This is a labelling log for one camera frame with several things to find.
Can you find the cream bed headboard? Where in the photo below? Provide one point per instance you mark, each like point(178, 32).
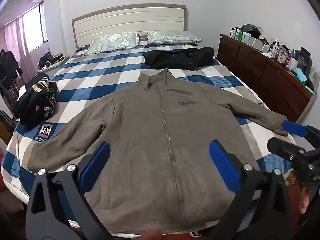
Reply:
point(125, 20)

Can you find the clutter of bottles and boxes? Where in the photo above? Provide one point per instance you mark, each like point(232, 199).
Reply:
point(282, 55)

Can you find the silver patterned pillow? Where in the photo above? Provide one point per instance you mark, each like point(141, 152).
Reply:
point(172, 37)
point(112, 42)

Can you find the white nightstand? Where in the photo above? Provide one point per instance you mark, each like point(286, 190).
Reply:
point(58, 63)

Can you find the black patterned jacket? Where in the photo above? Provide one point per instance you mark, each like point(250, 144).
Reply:
point(30, 105)

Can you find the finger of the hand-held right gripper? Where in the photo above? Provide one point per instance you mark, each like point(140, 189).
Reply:
point(285, 147)
point(295, 128)

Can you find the purple curtain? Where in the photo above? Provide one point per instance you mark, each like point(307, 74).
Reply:
point(15, 40)

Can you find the window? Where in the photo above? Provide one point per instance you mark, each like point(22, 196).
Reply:
point(33, 27)

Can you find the black helmet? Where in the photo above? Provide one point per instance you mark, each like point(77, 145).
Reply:
point(250, 30)

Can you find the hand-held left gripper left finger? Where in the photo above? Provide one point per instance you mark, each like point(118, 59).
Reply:
point(96, 163)

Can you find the brown wooden dresser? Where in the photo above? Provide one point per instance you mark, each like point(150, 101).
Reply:
point(262, 72)

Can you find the dark items on nightstand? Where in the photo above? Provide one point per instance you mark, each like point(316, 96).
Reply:
point(47, 58)

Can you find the red cloth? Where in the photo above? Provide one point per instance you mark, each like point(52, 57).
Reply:
point(3, 187)

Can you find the person's right hand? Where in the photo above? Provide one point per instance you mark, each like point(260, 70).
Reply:
point(303, 201)

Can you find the grey fleece jacket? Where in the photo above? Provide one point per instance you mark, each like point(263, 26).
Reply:
point(150, 135)

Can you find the blue white checked blanket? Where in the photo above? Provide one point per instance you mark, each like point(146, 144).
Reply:
point(82, 80)

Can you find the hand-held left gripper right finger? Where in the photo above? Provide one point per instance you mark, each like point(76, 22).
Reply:
point(223, 165)

